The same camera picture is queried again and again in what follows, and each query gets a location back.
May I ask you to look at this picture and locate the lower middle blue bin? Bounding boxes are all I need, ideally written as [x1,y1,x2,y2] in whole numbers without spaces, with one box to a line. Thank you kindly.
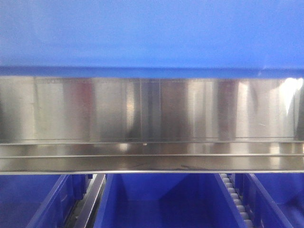
[94,173,246,228]

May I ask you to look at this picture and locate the white roller track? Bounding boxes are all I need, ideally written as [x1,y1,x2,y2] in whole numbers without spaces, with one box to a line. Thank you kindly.
[220,173,254,228]

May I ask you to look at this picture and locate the lower right blue bin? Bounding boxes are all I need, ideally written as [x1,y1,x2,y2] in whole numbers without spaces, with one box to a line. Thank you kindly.
[232,173,304,228]

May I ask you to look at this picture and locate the lower left blue bin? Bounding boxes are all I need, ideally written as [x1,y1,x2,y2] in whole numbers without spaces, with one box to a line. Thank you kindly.
[0,174,93,228]

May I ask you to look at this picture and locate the large light blue bin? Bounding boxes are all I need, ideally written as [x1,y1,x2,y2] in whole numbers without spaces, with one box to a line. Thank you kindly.
[0,0,304,78]

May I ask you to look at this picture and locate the stainless steel shelf rail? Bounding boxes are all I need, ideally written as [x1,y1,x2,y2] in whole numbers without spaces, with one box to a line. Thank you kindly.
[0,76,304,174]

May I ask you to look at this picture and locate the left steel divider rail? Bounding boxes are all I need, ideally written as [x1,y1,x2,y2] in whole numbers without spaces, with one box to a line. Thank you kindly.
[65,174,106,228]

